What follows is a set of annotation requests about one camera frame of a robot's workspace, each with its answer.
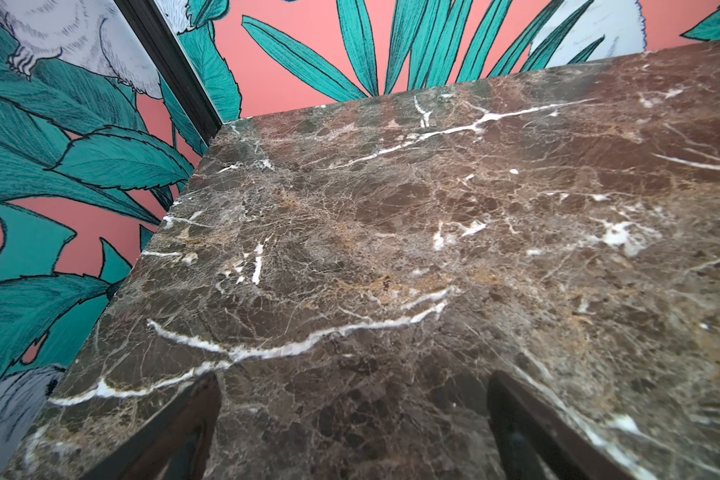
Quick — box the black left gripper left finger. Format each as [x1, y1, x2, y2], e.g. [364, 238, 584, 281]
[82, 372, 221, 479]

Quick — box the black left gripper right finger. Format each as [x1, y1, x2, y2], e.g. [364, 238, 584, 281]
[486, 370, 632, 480]

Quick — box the black corner frame post left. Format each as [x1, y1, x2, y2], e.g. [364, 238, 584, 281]
[115, 0, 222, 146]

